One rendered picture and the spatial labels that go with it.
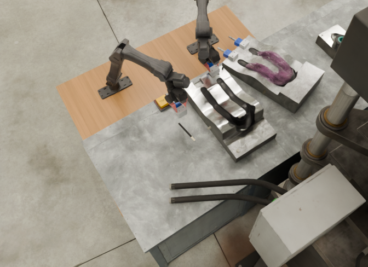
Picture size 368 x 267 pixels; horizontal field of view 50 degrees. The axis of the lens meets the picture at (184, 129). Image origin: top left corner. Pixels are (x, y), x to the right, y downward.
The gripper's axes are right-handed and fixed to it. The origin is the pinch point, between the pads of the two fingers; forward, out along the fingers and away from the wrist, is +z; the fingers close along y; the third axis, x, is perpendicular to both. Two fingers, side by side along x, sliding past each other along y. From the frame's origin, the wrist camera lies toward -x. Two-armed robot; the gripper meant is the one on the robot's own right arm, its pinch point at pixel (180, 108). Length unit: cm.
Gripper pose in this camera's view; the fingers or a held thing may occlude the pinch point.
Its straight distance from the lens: 202.3
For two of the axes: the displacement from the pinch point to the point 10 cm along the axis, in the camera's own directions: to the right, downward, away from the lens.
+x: -4.7, -4.4, 7.7
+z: 2.8, 7.5, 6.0
